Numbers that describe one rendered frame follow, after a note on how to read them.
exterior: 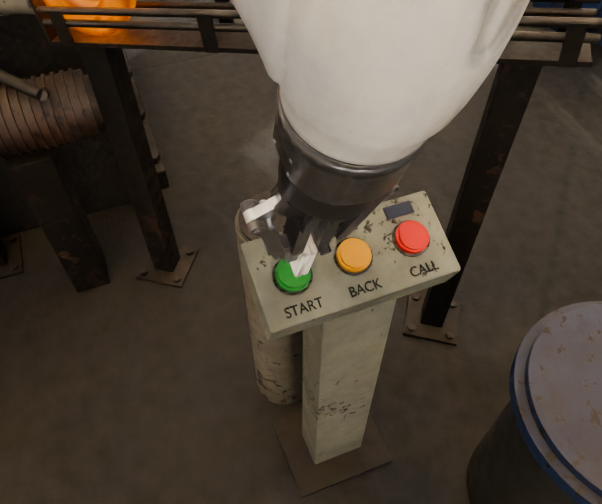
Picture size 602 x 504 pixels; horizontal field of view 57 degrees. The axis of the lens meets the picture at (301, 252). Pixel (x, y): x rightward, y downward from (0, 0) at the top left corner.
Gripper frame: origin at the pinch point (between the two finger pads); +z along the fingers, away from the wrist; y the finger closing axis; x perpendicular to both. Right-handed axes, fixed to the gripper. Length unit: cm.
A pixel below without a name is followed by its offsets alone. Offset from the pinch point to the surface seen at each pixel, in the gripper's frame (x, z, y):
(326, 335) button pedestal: 6.7, 15.3, -3.0
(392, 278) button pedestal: 4.0, 7.4, -10.8
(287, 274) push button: 0.1, 6.4, 0.8
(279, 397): 9, 64, 0
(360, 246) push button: -0.5, 6.4, -8.3
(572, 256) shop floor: 1, 71, -83
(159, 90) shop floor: -100, 108, 0
